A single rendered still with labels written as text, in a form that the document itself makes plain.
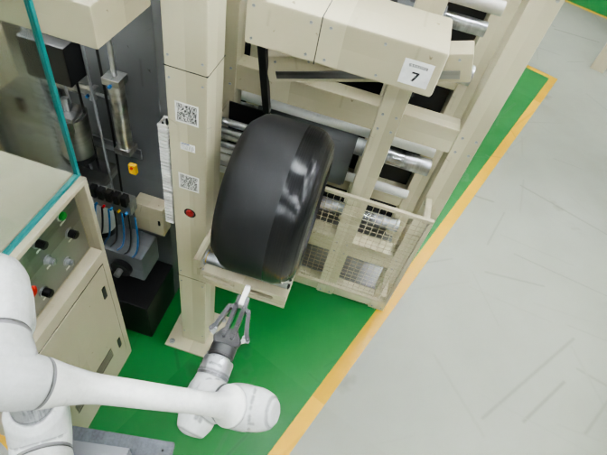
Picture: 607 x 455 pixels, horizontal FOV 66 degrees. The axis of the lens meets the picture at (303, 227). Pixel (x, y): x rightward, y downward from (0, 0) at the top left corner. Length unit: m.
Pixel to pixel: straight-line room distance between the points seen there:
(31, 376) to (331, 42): 1.14
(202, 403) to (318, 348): 1.63
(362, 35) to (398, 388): 1.91
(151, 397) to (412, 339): 2.02
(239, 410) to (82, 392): 0.35
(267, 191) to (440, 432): 1.78
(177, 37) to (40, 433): 1.11
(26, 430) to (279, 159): 1.00
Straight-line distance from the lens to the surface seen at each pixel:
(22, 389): 1.00
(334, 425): 2.58
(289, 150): 1.45
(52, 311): 1.80
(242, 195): 1.41
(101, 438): 1.85
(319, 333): 2.75
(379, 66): 1.50
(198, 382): 1.34
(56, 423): 1.53
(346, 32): 1.47
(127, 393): 1.12
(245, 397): 1.20
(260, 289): 1.82
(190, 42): 1.34
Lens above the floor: 2.40
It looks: 49 degrees down
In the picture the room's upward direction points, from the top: 15 degrees clockwise
